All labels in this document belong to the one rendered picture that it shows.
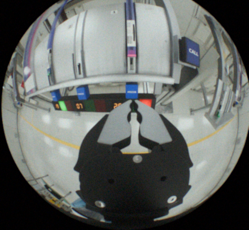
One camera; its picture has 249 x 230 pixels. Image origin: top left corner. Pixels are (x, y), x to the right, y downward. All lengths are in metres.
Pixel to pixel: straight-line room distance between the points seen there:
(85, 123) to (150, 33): 0.96
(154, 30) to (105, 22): 0.10
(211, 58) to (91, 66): 0.44
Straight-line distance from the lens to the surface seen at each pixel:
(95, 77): 0.15
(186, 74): 0.23
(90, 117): 0.96
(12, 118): 8.76
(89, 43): 0.18
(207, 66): 0.43
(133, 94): 0.16
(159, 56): 0.17
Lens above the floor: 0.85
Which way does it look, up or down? 77 degrees down
